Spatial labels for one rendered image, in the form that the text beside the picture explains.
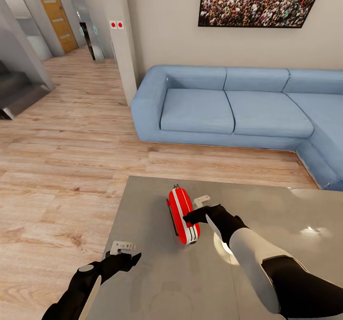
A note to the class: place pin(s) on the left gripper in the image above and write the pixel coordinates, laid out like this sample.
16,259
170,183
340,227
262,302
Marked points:
122,262

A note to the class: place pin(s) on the radio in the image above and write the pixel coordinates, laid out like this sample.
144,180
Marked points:
180,204

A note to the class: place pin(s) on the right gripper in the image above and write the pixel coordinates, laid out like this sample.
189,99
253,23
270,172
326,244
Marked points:
194,216

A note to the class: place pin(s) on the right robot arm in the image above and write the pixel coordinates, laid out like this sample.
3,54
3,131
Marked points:
280,281

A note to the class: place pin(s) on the stairs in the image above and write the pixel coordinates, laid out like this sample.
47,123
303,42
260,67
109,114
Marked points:
18,93

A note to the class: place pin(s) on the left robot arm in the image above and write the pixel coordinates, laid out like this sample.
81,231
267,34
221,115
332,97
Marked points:
85,283

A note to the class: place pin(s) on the electric switch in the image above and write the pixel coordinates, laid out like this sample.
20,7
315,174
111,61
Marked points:
120,24
113,24

